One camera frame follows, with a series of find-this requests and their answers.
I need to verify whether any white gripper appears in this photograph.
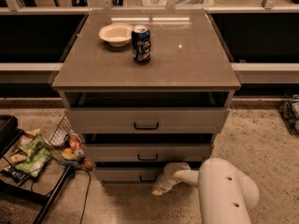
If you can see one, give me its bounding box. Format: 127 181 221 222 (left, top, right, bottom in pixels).
151 162 191 196

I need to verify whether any grey bottom drawer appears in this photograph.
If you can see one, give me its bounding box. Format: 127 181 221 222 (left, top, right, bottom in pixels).
93 161 167 185

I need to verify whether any grey drawer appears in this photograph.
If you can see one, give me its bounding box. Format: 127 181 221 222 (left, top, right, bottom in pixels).
82 144 210 162
65 107 229 134
93 161 167 185

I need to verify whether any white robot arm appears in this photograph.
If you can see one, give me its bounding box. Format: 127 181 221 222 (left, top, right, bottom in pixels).
151 158 260 224

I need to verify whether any grey middle drawer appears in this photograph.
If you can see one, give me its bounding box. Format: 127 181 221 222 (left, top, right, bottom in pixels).
82 144 210 162

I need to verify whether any grey top drawer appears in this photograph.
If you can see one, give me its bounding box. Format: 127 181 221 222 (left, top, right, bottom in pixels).
65 107 229 134

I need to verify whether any grey drawer cabinet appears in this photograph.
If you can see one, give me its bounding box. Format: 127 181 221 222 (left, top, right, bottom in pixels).
51 8 242 185

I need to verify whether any orange fruit toy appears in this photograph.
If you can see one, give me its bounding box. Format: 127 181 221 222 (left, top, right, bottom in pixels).
68 136 81 152

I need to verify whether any green snack bag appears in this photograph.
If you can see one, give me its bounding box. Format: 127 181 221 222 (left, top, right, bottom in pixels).
15 147 50 177

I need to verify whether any blue soda can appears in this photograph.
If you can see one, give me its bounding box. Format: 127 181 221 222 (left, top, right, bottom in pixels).
131 25 151 63

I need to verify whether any white bowl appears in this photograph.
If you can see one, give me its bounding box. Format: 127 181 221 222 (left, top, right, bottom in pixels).
98 23 133 47

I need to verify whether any dark blue snack bag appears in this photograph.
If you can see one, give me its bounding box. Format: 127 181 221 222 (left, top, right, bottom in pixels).
1 166 30 185

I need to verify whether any black cable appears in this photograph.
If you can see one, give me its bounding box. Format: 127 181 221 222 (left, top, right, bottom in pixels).
69 166 93 224

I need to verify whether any wire basket left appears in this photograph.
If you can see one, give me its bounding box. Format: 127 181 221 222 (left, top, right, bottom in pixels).
49 117 82 164

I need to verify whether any wire basket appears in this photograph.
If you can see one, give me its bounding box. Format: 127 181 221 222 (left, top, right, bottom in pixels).
278 94 299 136
49 117 82 164

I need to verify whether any wire basket right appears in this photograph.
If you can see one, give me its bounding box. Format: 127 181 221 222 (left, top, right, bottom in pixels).
278 94 299 136

